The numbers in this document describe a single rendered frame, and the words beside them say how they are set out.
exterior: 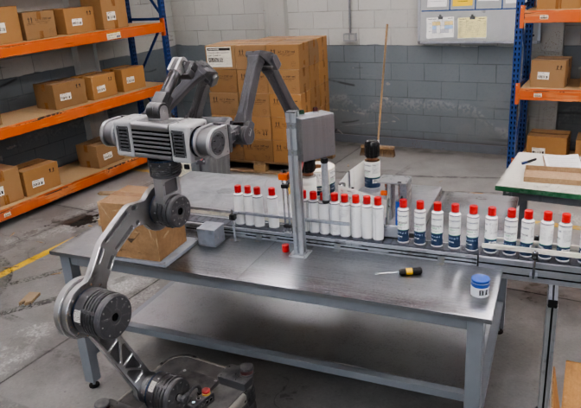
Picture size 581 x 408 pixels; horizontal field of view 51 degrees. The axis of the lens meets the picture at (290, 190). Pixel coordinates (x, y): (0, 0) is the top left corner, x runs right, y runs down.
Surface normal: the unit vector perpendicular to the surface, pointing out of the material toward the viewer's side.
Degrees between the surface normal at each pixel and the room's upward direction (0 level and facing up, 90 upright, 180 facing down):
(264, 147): 89
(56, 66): 90
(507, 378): 0
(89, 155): 90
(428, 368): 0
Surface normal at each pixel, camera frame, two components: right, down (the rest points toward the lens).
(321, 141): 0.52, 0.26
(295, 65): -0.38, 0.34
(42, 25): 0.88, 0.11
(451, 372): -0.06, -0.94
